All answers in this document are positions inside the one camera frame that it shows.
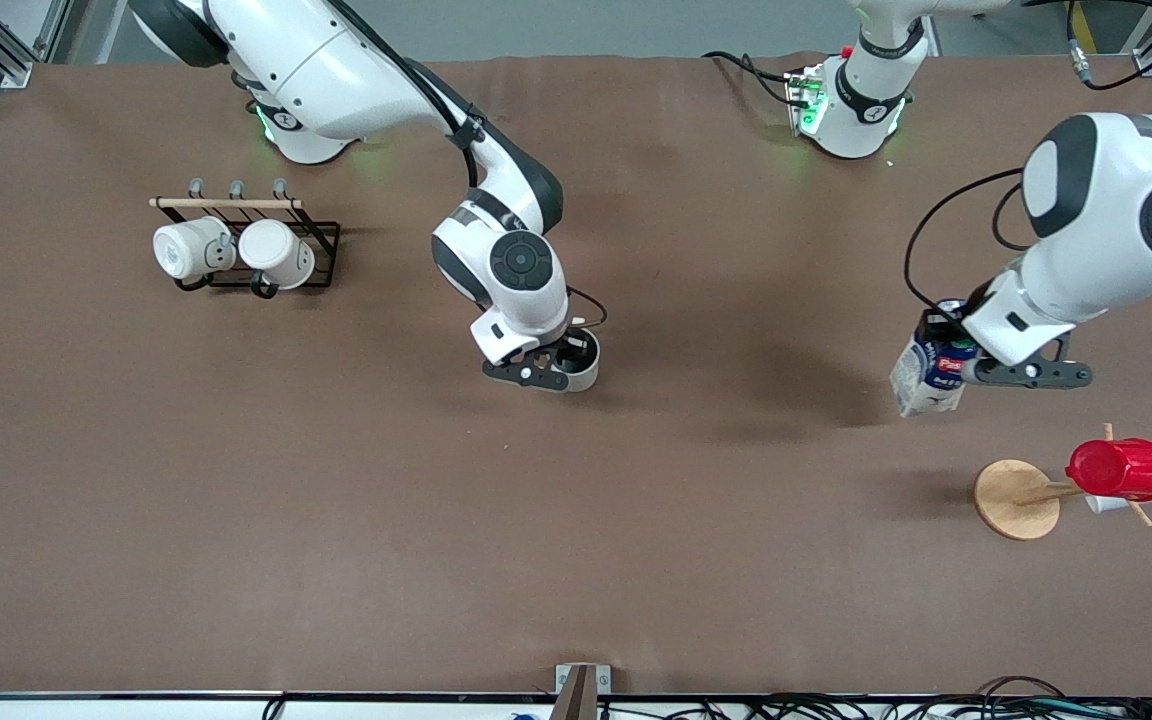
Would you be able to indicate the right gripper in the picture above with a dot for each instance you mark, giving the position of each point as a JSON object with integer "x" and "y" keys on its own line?
{"x": 573, "y": 351}

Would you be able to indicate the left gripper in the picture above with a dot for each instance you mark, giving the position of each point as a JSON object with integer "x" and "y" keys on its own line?
{"x": 973, "y": 300}

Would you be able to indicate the light grey mug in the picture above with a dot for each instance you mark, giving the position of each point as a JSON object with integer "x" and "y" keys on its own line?
{"x": 584, "y": 375}

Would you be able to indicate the blue white milk carton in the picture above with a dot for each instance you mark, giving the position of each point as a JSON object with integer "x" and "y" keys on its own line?
{"x": 926, "y": 375}

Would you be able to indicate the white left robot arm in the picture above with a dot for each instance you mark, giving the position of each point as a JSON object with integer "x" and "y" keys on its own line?
{"x": 1106, "y": 210}

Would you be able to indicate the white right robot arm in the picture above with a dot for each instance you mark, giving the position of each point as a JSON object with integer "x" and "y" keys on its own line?
{"x": 336, "y": 60}

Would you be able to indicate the red plastic cup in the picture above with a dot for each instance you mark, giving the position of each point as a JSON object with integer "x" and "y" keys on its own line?
{"x": 1121, "y": 470}

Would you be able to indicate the small white cup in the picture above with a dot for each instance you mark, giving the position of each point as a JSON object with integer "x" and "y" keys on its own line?
{"x": 1104, "y": 504}

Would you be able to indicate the wooden mug tree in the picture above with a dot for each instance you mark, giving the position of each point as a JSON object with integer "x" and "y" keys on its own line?
{"x": 1011, "y": 500}

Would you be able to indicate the green-lit left base box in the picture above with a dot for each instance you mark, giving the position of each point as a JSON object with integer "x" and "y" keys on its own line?
{"x": 804, "y": 100}

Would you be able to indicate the white ceramic mug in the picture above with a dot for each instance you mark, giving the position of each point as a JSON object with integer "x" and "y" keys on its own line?
{"x": 276, "y": 250}
{"x": 181, "y": 250}

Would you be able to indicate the metal table edge bracket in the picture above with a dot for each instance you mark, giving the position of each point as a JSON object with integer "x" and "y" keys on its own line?
{"x": 601, "y": 678}

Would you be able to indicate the brown bar at bracket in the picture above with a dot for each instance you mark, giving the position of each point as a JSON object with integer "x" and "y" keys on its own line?
{"x": 576, "y": 700}

